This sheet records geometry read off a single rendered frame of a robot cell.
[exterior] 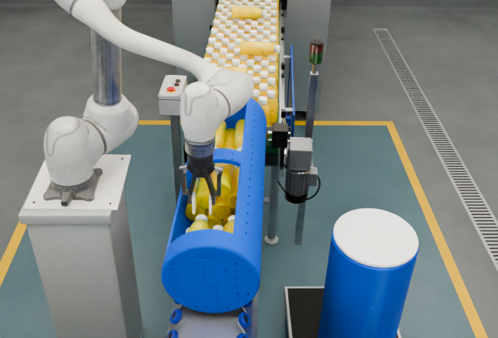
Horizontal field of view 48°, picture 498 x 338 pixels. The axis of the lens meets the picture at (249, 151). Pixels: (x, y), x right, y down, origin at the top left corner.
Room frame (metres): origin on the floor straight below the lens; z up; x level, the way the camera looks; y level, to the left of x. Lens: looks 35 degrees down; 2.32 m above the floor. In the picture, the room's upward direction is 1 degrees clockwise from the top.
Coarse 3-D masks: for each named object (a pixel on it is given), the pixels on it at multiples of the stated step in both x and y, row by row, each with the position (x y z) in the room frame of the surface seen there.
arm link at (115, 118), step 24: (120, 0) 1.73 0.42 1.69; (96, 48) 1.74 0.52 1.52; (120, 48) 1.77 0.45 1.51; (96, 72) 1.75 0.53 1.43; (120, 72) 1.78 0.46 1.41; (96, 96) 1.76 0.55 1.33; (120, 96) 1.79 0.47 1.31; (96, 120) 1.73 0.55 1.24; (120, 120) 1.75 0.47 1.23; (120, 144) 1.77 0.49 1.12
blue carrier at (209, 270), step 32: (256, 128) 1.79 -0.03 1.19; (224, 160) 1.52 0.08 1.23; (256, 160) 1.60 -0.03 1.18; (256, 192) 1.43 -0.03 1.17; (256, 224) 1.29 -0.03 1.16; (192, 256) 1.12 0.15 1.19; (224, 256) 1.11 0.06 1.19; (256, 256) 1.16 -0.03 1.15; (192, 288) 1.12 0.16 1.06; (224, 288) 1.11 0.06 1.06; (256, 288) 1.11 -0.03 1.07
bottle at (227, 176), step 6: (228, 168) 1.54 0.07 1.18; (222, 174) 1.50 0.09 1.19; (228, 174) 1.51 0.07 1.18; (216, 180) 1.47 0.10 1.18; (222, 180) 1.47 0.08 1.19; (228, 180) 1.48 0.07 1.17; (216, 186) 1.46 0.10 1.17; (222, 186) 1.46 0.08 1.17; (228, 186) 1.46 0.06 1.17; (222, 192) 1.46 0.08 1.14; (228, 192) 1.46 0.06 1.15
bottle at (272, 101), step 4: (268, 100) 2.22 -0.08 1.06; (272, 100) 2.22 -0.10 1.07; (276, 100) 2.23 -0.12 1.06; (268, 104) 2.21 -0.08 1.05; (272, 104) 2.21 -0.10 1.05; (276, 104) 2.22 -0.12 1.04; (272, 108) 2.21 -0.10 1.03; (276, 108) 2.22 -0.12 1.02; (272, 112) 2.21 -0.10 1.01; (276, 112) 2.22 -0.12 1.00; (272, 116) 2.21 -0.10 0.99; (276, 116) 2.22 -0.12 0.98; (272, 120) 2.21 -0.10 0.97; (276, 120) 2.22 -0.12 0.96; (272, 124) 2.21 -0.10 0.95
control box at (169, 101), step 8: (184, 80) 2.33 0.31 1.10; (176, 88) 2.25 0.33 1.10; (184, 88) 2.29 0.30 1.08; (160, 96) 2.18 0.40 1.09; (168, 96) 2.18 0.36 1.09; (176, 96) 2.18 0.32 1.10; (160, 104) 2.18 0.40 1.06; (168, 104) 2.18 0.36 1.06; (176, 104) 2.18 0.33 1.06; (160, 112) 2.18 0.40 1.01; (168, 112) 2.18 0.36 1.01; (176, 112) 2.18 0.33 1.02
